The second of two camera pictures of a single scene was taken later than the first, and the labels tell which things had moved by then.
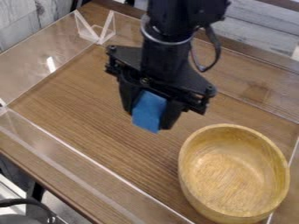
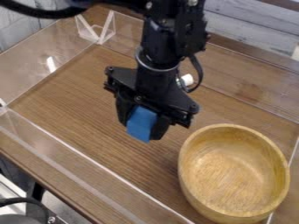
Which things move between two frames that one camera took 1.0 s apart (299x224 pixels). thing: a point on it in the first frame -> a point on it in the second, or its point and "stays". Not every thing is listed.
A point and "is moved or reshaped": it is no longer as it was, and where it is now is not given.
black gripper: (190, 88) -> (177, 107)
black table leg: (38, 192) stays
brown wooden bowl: (234, 172) stays
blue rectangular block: (149, 112) is moved or reshaped
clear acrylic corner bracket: (98, 34) stays
